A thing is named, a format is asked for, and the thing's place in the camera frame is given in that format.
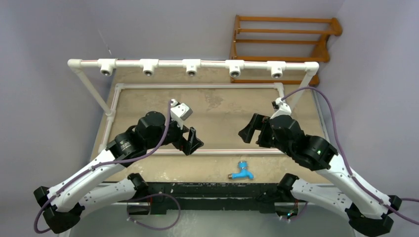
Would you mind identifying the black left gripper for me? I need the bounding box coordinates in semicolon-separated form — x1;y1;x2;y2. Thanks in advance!
146;116;203;154

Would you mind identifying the blue plastic water faucet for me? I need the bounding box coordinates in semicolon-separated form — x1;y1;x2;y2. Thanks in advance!
228;160;254;180

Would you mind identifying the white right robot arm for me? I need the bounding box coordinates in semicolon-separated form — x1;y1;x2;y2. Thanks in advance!
238;114;402;237

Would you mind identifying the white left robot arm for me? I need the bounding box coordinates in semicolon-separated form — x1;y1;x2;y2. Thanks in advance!
34;105;203;234

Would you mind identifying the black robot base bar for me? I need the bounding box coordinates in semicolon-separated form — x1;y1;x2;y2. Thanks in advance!
129;182;307;217

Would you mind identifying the wooden rack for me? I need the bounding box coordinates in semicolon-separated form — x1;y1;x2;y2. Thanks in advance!
229;14;343;86

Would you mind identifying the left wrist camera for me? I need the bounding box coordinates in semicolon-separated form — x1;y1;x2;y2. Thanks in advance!
170;99;193;128

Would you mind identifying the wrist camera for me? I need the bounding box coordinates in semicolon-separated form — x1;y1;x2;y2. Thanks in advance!
270;97;292;119
170;99;193;128

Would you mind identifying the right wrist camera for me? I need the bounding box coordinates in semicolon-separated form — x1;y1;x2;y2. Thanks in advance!
270;97;292;119

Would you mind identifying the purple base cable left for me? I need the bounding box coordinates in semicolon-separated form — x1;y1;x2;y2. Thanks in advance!
126;193;182;231

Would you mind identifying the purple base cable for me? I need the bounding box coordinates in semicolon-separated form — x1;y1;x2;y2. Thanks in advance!
126;193;182;231
280;199;309;223

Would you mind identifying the white PVC pipe frame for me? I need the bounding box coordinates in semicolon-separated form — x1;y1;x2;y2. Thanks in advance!
67;59;319;151

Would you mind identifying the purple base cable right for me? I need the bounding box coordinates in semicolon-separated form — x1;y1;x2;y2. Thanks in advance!
280;199;309;223

